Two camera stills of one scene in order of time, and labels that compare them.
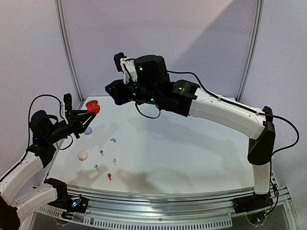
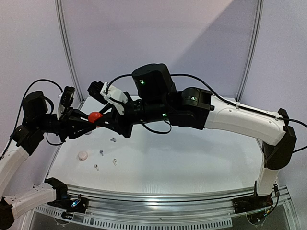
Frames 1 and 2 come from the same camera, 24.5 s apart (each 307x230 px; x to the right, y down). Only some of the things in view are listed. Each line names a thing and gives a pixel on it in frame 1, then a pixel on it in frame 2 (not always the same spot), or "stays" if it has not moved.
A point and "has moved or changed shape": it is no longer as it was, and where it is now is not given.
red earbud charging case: x=92 y=106 has moved or changed shape
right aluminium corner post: x=258 y=19 stays
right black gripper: x=122 y=90 → x=125 y=120
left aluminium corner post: x=60 y=13 stays
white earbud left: x=96 y=166 stays
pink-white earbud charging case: x=82 y=155 stays
